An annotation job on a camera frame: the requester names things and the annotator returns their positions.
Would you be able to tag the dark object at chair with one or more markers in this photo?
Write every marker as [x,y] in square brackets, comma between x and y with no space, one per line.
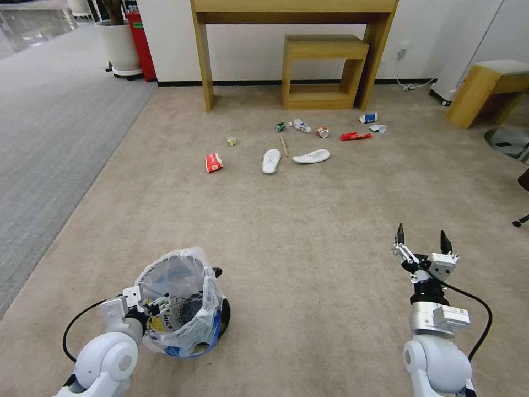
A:
[524,178]

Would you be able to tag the wooden chopstick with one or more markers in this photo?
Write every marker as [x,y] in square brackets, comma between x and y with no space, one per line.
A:
[284,147]

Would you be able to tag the white power strip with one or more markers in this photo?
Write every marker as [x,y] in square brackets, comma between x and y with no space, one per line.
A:
[409,87]

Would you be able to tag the crushed red silver can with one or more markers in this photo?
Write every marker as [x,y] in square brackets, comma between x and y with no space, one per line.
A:
[323,132]

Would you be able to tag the long red wrapper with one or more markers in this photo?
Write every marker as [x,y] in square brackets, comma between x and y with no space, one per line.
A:
[355,136]

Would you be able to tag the white wall socket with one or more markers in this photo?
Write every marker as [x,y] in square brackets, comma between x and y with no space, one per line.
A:
[403,49]

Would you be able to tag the blue white milk carton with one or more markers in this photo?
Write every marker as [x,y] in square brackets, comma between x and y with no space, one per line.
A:
[368,118]

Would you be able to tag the wooden bench with grey cushion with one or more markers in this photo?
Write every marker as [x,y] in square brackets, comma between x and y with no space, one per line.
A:
[483,91]

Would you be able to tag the tall wooden desk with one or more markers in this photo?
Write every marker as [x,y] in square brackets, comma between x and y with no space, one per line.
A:
[289,10]

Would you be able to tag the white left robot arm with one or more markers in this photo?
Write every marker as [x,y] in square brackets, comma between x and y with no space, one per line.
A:
[105,360]

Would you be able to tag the pale blue crumpled paper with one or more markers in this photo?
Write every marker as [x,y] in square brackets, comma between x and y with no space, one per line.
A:
[378,129]

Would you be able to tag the black chair leg with caster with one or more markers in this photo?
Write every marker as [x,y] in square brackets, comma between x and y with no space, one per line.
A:
[521,220]

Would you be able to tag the white slipper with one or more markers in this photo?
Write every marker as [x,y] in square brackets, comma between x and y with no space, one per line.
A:
[271,162]
[312,156]

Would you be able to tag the crushed green can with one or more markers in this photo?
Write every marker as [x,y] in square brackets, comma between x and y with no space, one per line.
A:
[280,127]

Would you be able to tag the black round trash bin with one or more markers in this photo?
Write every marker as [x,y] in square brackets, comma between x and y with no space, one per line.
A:
[225,316]

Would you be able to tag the red white snack packet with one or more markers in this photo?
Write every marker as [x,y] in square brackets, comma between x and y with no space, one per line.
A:
[214,162]

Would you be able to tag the silver round chair base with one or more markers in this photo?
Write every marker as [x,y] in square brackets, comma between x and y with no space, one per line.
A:
[508,140]

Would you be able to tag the dark plant trunk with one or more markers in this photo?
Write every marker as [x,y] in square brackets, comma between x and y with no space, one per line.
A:
[111,10]

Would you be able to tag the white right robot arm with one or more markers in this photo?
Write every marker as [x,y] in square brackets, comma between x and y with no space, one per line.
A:
[438,364]

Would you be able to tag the yellowish crumpled paper ball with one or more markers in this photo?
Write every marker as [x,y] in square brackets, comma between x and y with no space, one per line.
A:
[231,141]

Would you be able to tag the small wooden stool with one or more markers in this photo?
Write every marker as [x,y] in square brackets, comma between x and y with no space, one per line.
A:
[322,49]

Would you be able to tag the red fire extinguisher box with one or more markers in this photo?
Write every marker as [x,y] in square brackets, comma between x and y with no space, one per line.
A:
[142,49]

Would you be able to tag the crushed clear plastic bottle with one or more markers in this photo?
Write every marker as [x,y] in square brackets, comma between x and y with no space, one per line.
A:
[302,126]

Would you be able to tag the clear plastic bin liner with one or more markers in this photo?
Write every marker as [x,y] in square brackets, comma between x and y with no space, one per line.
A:
[186,326]

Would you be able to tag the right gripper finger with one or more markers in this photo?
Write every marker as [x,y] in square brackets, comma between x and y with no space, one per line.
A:
[404,252]
[446,246]

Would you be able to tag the white standing appliance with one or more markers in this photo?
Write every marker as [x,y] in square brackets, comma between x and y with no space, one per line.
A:
[458,62]

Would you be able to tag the white round planter pot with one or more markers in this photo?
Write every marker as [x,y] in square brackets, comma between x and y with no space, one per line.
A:
[120,49]

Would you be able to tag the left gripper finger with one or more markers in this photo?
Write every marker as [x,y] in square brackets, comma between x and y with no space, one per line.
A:
[152,304]
[159,315]

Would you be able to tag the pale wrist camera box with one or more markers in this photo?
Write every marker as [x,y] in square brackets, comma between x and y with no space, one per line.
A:
[132,296]
[444,271]

